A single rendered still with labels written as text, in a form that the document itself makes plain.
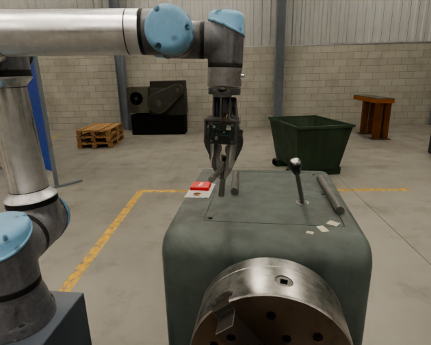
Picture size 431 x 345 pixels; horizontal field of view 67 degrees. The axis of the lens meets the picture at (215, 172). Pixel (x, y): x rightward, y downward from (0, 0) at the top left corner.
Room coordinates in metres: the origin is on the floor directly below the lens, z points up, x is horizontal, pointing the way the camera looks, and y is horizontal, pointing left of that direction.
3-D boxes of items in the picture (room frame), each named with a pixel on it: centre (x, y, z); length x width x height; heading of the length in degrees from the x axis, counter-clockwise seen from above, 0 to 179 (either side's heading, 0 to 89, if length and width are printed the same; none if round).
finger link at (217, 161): (0.74, 0.00, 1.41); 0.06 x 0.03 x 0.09; 171
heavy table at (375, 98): (8.74, -4.15, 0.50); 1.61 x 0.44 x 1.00; 177
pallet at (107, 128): (8.28, 2.88, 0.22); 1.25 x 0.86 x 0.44; 0
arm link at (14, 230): (0.62, 0.44, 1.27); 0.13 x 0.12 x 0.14; 0
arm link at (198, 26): (0.72, 0.07, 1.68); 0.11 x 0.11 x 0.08; 0
